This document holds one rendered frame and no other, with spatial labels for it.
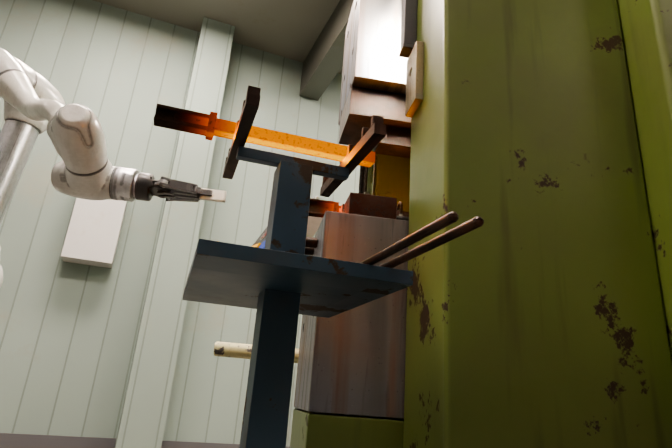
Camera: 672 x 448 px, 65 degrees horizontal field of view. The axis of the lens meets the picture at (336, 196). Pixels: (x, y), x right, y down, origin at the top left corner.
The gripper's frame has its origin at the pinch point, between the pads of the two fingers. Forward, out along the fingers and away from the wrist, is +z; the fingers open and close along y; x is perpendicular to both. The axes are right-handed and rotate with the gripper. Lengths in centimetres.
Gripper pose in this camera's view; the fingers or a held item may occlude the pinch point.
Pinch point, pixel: (213, 195)
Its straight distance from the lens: 148.5
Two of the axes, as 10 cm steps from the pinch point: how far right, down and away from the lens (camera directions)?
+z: 9.9, 1.3, 1.2
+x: 0.7, -9.3, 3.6
